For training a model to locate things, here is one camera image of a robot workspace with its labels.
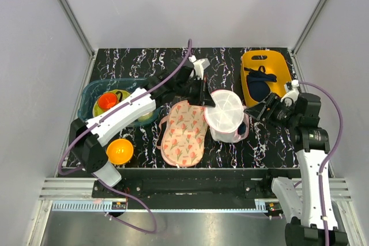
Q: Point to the orange plastic bowl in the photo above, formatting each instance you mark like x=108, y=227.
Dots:
x=120, y=151

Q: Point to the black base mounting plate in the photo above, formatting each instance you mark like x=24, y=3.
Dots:
x=201, y=189

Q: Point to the orange plastic cup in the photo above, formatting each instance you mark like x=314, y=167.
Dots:
x=107, y=101

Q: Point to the dark blue lace bra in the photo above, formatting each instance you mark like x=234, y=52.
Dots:
x=242, y=129

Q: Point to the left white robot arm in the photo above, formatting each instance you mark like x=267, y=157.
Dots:
x=87, y=139

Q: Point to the teal transparent plastic bin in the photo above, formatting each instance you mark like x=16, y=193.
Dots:
x=89, y=96

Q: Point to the yellow plastic basket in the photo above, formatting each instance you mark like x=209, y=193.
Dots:
x=274, y=63

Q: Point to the aluminium frame rail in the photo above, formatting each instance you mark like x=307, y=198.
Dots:
x=65, y=5

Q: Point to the white mesh laundry bag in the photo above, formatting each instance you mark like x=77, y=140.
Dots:
x=225, y=118

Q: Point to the navy blue bra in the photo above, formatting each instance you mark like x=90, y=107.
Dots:
x=257, y=82

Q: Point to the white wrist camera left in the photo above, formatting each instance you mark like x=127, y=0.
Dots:
x=199, y=65

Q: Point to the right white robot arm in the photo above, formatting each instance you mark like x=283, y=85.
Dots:
x=310, y=217

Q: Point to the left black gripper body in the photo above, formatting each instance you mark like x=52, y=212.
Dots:
x=192, y=90

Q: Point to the green dotted plate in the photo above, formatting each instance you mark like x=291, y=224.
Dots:
x=121, y=94

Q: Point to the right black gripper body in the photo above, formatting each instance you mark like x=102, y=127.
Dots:
x=279, y=111

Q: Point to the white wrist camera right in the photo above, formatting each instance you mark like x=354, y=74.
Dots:
x=292, y=92

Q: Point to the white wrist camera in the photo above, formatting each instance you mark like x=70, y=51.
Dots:
x=199, y=65
x=292, y=92

